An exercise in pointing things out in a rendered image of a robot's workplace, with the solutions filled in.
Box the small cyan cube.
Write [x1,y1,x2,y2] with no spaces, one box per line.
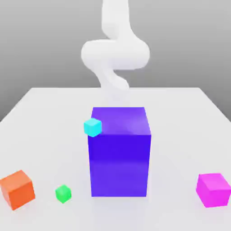
[83,118,102,138]

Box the small green cube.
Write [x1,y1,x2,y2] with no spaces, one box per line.
[55,184,72,204]

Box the large purple box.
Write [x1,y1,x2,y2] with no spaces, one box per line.
[88,106,152,198]

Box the large orange box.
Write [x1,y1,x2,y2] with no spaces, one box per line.
[0,169,36,211]

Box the large magenta box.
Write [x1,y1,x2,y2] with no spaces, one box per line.
[195,172,231,208]

